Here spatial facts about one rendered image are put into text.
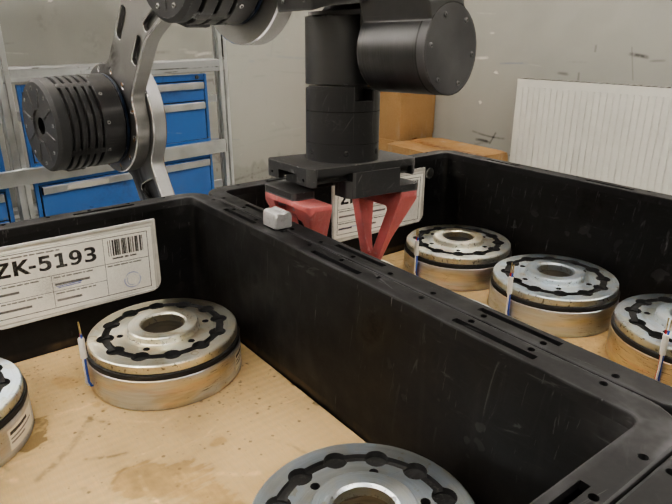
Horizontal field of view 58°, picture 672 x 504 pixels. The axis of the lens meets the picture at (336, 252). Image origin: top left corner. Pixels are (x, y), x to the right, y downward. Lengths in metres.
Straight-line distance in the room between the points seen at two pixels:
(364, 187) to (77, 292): 0.23
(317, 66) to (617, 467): 0.33
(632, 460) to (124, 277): 0.38
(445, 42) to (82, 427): 0.33
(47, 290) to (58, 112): 0.76
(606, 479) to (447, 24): 0.29
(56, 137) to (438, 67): 0.92
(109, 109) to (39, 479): 0.94
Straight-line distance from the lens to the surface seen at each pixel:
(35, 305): 0.49
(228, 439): 0.38
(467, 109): 3.95
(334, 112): 0.45
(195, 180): 2.58
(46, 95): 1.23
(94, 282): 0.49
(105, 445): 0.39
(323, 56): 0.45
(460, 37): 0.42
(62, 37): 3.22
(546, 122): 3.56
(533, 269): 0.53
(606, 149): 3.45
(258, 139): 3.84
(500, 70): 3.82
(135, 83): 1.23
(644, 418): 0.25
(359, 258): 0.36
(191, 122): 2.54
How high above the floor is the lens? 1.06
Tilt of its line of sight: 21 degrees down
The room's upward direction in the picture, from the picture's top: straight up
